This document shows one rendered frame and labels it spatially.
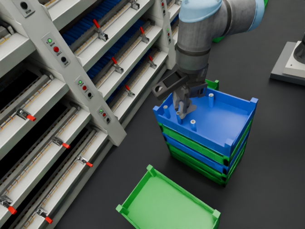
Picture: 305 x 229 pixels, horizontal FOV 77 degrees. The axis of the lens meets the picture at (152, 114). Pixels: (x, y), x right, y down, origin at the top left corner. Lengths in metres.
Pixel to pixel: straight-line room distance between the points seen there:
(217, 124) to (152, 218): 0.42
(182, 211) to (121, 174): 0.43
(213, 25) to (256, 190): 0.72
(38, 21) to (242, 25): 0.60
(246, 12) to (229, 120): 0.36
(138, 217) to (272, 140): 0.72
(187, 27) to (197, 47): 0.05
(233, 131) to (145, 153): 0.54
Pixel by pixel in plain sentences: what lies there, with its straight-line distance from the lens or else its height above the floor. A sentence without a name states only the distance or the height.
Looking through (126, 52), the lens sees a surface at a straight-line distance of 1.13.
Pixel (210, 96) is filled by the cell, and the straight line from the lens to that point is 0.73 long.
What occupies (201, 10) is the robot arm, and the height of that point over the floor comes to 0.73.
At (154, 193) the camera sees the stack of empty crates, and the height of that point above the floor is 0.16.
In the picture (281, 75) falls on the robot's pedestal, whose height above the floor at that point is 0.06.
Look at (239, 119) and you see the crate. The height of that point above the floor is 0.32.
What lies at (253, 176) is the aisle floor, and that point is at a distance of 1.01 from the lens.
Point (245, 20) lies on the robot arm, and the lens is 0.56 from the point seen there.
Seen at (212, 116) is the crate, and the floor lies 0.32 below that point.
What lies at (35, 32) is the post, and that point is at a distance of 0.75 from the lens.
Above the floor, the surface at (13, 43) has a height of 0.72.
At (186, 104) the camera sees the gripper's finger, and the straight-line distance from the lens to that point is 0.61.
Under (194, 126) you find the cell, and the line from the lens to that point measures 0.68.
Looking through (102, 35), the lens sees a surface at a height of 0.55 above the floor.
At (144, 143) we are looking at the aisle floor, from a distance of 1.12.
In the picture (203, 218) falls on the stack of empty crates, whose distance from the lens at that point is 0.78.
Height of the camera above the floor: 0.93
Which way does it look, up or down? 50 degrees down
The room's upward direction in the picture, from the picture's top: 22 degrees counter-clockwise
